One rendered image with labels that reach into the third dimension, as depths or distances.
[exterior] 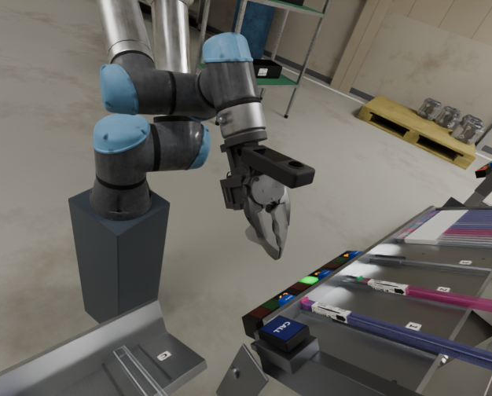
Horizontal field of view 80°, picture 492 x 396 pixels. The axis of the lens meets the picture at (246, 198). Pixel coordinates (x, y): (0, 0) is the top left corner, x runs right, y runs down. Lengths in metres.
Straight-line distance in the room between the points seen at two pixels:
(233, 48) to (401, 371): 0.46
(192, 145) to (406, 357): 0.58
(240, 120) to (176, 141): 0.29
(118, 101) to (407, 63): 4.59
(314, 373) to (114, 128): 0.58
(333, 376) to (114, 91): 0.48
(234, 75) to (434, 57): 4.50
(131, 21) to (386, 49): 4.48
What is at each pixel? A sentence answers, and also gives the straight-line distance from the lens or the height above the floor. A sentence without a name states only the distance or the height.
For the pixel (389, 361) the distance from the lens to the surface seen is 0.40.
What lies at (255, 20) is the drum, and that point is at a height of 0.51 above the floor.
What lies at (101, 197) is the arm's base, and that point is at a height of 0.60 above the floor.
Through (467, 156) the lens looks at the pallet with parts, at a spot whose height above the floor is 0.13.
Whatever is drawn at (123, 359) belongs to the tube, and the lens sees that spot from 0.40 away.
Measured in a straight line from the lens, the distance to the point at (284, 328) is 0.39.
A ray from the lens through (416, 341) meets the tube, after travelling 0.42.
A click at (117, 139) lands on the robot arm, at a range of 0.68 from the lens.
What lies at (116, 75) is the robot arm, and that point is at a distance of 0.52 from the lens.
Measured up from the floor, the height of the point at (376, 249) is 0.73.
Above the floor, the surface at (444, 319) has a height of 0.84.
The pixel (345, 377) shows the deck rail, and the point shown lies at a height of 0.82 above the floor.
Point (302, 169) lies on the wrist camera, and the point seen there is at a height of 0.92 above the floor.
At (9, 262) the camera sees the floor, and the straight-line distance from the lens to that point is 1.49.
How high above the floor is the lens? 1.12
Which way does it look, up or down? 37 degrees down
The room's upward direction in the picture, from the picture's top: 19 degrees clockwise
